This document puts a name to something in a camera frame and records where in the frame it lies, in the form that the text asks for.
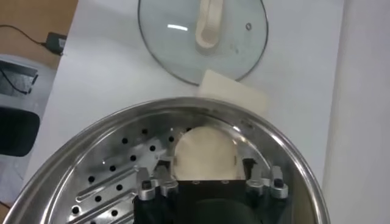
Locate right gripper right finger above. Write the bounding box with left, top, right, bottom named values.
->
left=243, top=157, right=289, bottom=201

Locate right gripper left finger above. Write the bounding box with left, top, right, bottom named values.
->
left=136, top=158, right=180, bottom=201

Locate white steamed baozi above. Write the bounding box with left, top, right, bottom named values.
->
left=172, top=125, right=246, bottom=181

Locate glass lid with white handle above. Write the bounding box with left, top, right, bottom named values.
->
left=137, top=0, right=269, bottom=86

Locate grey and black robot base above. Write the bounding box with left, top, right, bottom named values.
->
left=0, top=54, right=57, bottom=195

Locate stainless steel steamer pot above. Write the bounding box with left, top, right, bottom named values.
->
left=2, top=69, right=332, bottom=224

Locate black floor power brick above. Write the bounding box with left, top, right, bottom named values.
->
left=0, top=24, right=68, bottom=57

